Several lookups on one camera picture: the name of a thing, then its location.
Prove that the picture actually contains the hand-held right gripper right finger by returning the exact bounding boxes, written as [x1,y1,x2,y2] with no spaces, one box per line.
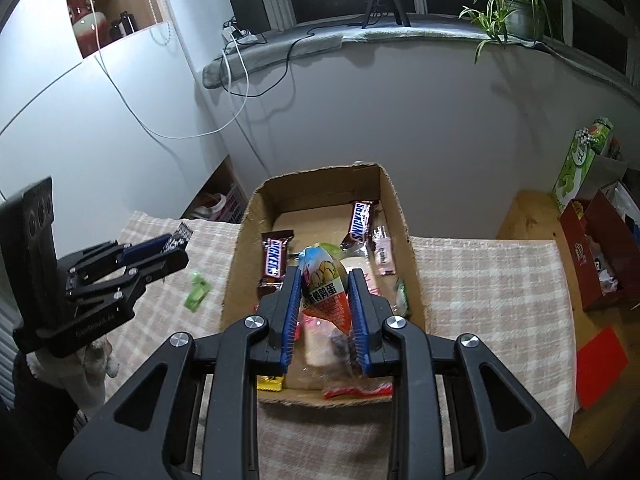
[347,267,586,480]

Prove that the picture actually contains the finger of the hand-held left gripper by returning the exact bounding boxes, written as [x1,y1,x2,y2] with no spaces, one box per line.
[67,250,190,307]
[59,234,173,282]

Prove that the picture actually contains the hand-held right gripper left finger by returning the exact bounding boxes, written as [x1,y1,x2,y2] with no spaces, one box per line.
[57,266,303,480]

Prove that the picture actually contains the small dark chocolate bar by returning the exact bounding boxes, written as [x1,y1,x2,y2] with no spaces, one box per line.
[162,222,194,256]

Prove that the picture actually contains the colourful snack packet brick print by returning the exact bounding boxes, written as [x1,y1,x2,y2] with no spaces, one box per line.
[298,244,351,336]

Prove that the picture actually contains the brown chocolate bar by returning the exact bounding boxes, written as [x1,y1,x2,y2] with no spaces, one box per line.
[257,230,296,301]
[340,201,378,253]

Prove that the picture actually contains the pink sachet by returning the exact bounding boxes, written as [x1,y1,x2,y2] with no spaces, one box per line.
[372,237,397,277]

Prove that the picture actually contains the cardboard box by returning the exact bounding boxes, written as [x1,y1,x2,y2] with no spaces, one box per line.
[220,161,428,408]

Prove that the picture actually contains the person's left forearm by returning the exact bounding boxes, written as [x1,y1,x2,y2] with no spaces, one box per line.
[0,355,96,461]

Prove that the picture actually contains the person's left hand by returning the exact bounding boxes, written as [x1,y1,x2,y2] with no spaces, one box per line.
[27,337,121,411]

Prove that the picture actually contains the clear bread packet pink print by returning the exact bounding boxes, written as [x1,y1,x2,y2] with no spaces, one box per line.
[295,252,401,386]

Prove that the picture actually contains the green candy wrapper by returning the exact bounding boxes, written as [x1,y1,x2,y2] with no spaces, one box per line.
[184,272,212,311]

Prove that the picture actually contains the green snack packet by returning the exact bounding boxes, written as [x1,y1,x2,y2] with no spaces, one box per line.
[392,277,411,318]

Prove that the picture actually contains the red snack packet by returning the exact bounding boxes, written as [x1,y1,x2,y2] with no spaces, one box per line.
[322,381,394,400]

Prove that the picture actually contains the pink plastic basket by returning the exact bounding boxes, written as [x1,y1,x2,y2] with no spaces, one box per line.
[222,185,248,223]

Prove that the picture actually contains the checked tablecloth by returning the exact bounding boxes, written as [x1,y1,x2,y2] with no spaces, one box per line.
[75,210,578,480]

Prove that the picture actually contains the wooden table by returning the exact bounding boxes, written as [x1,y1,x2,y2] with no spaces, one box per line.
[495,189,640,466]

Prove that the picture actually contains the red white ceramic figure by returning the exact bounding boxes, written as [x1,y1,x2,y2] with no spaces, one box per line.
[67,0,108,58]

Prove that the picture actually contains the red box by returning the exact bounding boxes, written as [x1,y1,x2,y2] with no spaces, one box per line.
[559,190,640,311]

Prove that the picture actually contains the dark bottles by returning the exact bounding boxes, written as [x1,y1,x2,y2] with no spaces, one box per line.
[109,10,138,41]

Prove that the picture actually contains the red paper sheet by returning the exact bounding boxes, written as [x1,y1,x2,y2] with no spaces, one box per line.
[575,326,629,409]

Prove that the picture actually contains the green carton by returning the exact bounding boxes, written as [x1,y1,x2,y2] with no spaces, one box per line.
[552,116,615,211]

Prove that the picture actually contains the grey windowsill cloth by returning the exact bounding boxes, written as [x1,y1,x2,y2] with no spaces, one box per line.
[202,25,628,91]

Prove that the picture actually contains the potted spider plant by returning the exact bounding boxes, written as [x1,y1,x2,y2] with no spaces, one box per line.
[457,0,568,63]

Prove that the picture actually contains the white cable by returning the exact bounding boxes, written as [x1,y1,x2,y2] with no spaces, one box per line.
[0,0,251,140]

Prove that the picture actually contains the black cable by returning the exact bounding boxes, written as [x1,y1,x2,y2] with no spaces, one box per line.
[227,25,321,98]

